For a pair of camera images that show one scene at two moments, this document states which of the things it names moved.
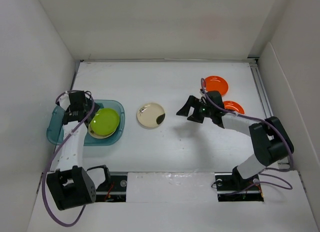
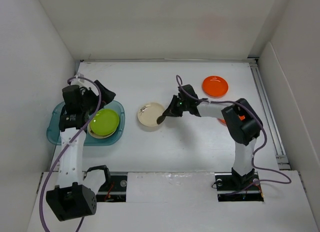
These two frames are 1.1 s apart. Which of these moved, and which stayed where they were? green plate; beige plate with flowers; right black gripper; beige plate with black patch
Moved: right black gripper
Stayed: green plate; beige plate with black patch; beige plate with flowers
